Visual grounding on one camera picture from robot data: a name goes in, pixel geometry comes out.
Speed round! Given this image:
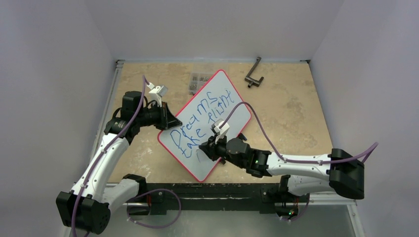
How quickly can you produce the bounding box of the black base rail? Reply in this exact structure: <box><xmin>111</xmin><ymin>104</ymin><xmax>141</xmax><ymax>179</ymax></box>
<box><xmin>127</xmin><ymin>183</ymin><xmax>309</xmax><ymax>216</ymax></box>

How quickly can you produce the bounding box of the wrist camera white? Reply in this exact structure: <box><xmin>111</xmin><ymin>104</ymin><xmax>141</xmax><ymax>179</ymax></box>
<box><xmin>211</xmin><ymin>119</ymin><xmax>230</xmax><ymax>143</ymax></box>
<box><xmin>147</xmin><ymin>82</ymin><xmax>168</xmax><ymax>107</ymax></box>

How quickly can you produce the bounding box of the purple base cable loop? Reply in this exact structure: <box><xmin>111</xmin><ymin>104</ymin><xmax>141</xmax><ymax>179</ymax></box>
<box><xmin>126</xmin><ymin>188</ymin><xmax>182</xmax><ymax>229</ymax></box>

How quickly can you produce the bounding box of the clear plastic screw box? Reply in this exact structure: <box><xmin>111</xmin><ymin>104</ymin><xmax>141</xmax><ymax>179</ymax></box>
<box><xmin>188</xmin><ymin>58</ymin><xmax>228</xmax><ymax>95</ymax></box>

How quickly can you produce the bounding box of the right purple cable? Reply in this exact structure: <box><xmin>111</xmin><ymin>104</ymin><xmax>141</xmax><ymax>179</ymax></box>
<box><xmin>222</xmin><ymin>101</ymin><xmax>379</xmax><ymax>165</ymax></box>

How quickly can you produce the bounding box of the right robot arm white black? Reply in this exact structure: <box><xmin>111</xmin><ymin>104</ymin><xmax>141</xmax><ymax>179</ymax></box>
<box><xmin>199</xmin><ymin>136</ymin><xmax>365</xmax><ymax>201</ymax></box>

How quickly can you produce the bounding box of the whiteboard with red frame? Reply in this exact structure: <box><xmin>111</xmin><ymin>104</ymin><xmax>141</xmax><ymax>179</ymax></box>
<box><xmin>158</xmin><ymin>70</ymin><xmax>251</xmax><ymax>182</ymax></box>

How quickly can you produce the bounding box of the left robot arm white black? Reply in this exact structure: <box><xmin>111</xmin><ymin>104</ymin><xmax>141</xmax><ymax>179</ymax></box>
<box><xmin>56</xmin><ymin>91</ymin><xmax>182</xmax><ymax>236</ymax></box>

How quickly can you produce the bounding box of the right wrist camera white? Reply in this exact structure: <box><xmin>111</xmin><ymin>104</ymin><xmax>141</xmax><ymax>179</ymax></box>
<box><xmin>211</xmin><ymin>119</ymin><xmax>230</xmax><ymax>143</ymax></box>

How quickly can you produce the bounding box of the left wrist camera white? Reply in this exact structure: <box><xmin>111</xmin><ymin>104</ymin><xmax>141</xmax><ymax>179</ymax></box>
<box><xmin>147</xmin><ymin>82</ymin><xmax>168</xmax><ymax>107</ymax></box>

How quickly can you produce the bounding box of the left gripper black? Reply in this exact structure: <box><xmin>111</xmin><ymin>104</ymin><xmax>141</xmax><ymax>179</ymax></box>
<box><xmin>136</xmin><ymin>101</ymin><xmax>181</xmax><ymax>131</ymax></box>

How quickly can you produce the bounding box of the aluminium frame rail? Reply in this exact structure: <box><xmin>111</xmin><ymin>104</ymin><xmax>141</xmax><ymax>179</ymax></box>
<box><xmin>67</xmin><ymin>60</ymin><xmax>125</xmax><ymax>237</ymax></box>

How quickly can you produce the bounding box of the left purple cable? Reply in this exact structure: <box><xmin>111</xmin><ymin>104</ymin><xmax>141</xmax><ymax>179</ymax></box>
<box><xmin>70</xmin><ymin>75</ymin><xmax>151</xmax><ymax>237</ymax></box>

